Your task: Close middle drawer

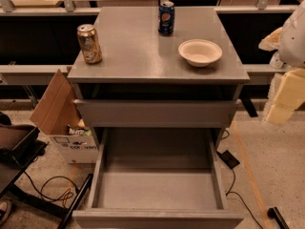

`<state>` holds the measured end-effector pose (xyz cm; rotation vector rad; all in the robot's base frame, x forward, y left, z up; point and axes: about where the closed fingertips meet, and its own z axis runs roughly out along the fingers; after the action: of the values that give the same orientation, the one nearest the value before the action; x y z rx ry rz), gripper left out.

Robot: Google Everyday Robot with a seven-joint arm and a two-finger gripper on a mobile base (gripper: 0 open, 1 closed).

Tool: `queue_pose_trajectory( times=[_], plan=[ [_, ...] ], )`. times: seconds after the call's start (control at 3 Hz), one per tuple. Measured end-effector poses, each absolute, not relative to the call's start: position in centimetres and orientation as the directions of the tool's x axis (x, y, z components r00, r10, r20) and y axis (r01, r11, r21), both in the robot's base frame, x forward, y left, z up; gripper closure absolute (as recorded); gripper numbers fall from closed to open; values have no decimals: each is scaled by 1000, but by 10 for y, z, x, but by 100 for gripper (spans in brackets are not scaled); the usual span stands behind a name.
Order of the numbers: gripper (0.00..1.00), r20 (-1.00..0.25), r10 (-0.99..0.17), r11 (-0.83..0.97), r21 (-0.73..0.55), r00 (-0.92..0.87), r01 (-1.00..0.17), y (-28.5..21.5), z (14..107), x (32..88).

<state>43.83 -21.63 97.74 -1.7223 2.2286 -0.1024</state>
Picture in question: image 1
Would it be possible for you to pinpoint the grey drawer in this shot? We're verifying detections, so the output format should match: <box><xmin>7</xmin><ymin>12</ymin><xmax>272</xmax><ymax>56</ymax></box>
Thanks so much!
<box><xmin>74</xmin><ymin>99</ymin><xmax>237</xmax><ymax>128</ymax></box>
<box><xmin>73</xmin><ymin>128</ymin><xmax>243</xmax><ymax>229</ymax></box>

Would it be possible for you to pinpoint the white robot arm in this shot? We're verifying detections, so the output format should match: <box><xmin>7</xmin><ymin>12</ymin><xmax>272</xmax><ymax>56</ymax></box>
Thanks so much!
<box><xmin>258</xmin><ymin>1</ymin><xmax>305</xmax><ymax>126</ymax></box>

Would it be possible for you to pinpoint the grey drawer cabinet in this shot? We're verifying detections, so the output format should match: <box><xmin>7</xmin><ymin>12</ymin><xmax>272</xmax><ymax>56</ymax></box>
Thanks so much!
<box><xmin>69</xmin><ymin>7</ymin><xmax>249</xmax><ymax>144</ymax></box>

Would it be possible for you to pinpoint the black power adapter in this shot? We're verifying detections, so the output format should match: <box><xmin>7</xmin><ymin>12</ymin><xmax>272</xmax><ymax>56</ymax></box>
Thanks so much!
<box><xmin>217</xmin><ymin>151</ymin><xmax>240</xmax><ymax>169</ymax></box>

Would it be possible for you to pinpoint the white paper bowl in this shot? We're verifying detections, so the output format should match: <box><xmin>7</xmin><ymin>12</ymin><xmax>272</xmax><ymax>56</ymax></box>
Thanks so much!
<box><xmin>178</xmin><ymin>39</ymin><xmax>222</xmax><ymax>68</ymax></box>

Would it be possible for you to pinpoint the black table foot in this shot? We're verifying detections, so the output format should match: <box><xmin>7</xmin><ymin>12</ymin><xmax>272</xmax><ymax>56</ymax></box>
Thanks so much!
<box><xmin>267</xmin><ymin>207</ymin><xmax>290</xmax><ymax>229</ymax></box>

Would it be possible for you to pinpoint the blue pepsi can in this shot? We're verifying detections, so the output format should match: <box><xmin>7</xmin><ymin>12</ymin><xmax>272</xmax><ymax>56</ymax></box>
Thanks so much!
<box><xmin>158</xmin><ymin>1</ymin><xmax>175</xmax><ymax>36</ymax></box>

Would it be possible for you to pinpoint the gold soda can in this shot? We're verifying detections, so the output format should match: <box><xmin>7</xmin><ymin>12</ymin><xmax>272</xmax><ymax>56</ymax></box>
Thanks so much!
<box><xmin>77</xmin><ymin>24</ymin><xmax>102</xmax><ymax>64</ymax></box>

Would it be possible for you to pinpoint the snack bag in box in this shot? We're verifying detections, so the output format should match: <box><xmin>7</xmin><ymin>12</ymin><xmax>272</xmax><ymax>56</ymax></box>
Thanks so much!
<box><xmin>68</xmin><ymin>127</ymin><xmax>92</xmax><ymax>136</ymax></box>

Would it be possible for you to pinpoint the cardboard box with flap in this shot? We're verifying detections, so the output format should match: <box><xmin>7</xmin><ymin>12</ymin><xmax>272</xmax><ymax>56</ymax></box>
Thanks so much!
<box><xmin>30</xmin><ymin>70</ymin><xmax>98</xmax><ymax>163</ymax></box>

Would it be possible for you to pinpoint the black cable on floor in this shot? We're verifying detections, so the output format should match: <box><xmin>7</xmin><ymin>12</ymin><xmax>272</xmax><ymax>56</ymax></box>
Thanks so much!
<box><xmin>225</xmin><ymin>168</ymin><xmax>265</xmax><ymax>229</ymax></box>

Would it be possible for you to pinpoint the black orange cable loop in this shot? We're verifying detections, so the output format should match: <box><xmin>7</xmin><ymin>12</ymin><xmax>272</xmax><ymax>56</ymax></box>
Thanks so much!
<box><xmin>23</xmin><ymin>171</ymin><xmax>80</xmax><ymax>208</ymax></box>

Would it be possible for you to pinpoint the black cart frame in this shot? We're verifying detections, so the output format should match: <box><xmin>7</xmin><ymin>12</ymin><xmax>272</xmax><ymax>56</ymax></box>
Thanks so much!
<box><xmin>0</xmin><ymin>113</ymin><xmax>93</xmax><ymax>229</ymax></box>

